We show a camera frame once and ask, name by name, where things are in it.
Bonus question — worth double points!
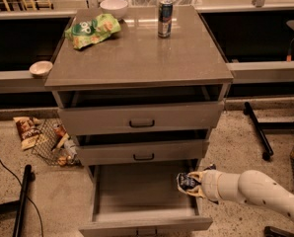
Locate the white bowl on counter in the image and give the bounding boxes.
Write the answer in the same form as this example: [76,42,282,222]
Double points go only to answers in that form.
[100,0,128,20]

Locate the green chip bag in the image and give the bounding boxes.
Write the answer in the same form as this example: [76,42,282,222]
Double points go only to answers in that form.
[65,14,121,49]

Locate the small white bowl on ledge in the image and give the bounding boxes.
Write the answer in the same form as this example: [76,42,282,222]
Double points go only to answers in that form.
[29,61,53,77]

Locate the grey middle drawer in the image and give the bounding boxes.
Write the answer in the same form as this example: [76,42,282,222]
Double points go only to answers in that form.
[77,139,209,165]

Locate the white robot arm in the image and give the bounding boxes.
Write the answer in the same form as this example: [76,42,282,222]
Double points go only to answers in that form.
[184,170,294,222]

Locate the brown snack bag on floor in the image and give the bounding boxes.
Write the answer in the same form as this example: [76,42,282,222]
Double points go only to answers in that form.
[14,117,47,150]

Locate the black stand leg left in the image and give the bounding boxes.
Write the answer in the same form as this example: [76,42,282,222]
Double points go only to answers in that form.
[0,165,35,237]

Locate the dark drink can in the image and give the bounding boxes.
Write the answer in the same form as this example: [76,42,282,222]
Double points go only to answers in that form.
[158,0,173,38]

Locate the wire basket on floor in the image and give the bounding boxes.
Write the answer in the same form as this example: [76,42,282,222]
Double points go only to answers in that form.
[32,118,81,167]

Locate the black cable on floor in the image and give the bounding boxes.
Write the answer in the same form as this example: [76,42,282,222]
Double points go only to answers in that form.
[0,138,44,237]

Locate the grey drawer cabinet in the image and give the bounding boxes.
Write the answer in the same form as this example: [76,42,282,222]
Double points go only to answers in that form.
[43,5,235,170]

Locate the grey top drawer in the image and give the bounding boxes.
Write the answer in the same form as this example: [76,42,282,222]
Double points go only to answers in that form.
[58,102,224,135]

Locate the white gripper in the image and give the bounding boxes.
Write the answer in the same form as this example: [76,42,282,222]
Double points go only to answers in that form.
[186,170,223,201]

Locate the blue chip bag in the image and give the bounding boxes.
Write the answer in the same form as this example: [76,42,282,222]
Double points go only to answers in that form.
[176,163,218,195]

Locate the black stand leg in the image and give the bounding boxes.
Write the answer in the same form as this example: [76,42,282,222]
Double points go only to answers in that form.
[0,165,35,237]
[243,102,294,161]

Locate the grey open bottom drawer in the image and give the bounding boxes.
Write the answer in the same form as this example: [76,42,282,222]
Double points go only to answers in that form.
[80,160,212,237]

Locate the black stand leg right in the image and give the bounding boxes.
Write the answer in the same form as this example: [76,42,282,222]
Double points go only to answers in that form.
[243,102,294,161]

